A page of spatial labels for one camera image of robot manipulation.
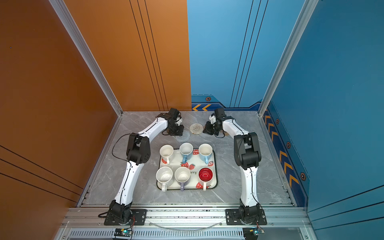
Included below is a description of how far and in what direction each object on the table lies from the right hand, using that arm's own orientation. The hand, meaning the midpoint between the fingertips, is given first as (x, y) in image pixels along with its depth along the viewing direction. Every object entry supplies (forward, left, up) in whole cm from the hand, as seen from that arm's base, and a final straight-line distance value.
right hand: (203, 131), depth 100 cm
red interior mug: (-28, -1, -6) cm, 29 cm away
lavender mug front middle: (-28, +13, -6) cm, 31 cm away
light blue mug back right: (-15, -1, -2) cm, 15 cm away
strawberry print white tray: (-27, +6, -8) cm, 29 cm away
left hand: (+3, +14, -5) cm, 16 cm away
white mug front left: (-29, +23, -5) cm, 37 cm away
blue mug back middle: (-14, +11, -1) cm, 18 cm away
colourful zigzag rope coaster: (+7, +5, -5) cm, 10 cm away
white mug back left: (-14, +23, -2) cm, 27 cm away
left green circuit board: (-55, +38, -8) cm, 68 cm away
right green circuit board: (-56, -22, -9) cm, 60 cm away
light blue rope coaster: (0, +12, -6) cm, 14 cm away
